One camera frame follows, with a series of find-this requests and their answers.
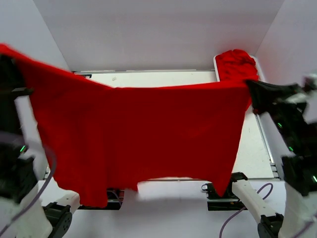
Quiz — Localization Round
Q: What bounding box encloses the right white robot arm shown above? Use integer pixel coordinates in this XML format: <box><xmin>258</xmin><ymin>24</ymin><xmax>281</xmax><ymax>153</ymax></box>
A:
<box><xmin>230</xmin><ymin>77</ymin><xmax>317</xmax><ymax>238</ymax></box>

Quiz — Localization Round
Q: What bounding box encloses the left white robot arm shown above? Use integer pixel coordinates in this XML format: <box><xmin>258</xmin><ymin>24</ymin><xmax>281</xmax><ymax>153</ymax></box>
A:
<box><xmin>0</xmin><ymin>55</ymin><xmax>80</xmax><ymax>238</ymax></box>

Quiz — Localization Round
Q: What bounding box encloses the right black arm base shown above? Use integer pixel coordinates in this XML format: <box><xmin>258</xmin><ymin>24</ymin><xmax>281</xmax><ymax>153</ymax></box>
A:
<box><xmin>201</xmin><ymin>183</ymin><xmax>244</xmax><ymax>211</ymax></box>

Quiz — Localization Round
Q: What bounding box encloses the white plastic basket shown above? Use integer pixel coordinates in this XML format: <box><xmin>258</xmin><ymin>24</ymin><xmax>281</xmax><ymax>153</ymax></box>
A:
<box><xmin>213</xmin><ymin>55</ymin><xmax>266</xmax><ymax>82</ymax></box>

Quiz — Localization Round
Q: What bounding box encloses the red t shirt pile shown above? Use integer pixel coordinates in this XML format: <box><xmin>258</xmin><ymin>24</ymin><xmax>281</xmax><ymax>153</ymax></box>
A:
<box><xmin>215</xmin><ymin>49</ymin><xmax>259</xmax><ymax>81</ymax></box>

